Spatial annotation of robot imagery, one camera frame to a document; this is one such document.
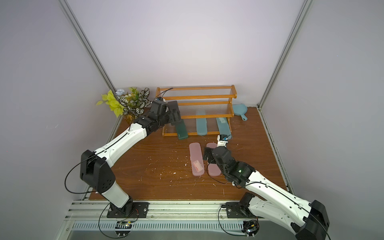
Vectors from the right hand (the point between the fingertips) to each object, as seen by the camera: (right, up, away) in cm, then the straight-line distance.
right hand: (211, 147), depth 76 cm
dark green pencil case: (-18, +6, +27) cm, 33 cm away
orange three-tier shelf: (-4, +21, +27) cm, 35 cm away
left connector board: (-45, -38, -4) cm, 59 cm away
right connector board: (+18, -38, -6) cm, 42 cm away
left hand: (-20, +18, +9) cm, 28 cm away
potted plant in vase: (-49, +22, +14) cm, 55 cm away
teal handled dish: (+29, +22, +45) cm, 57 cm away
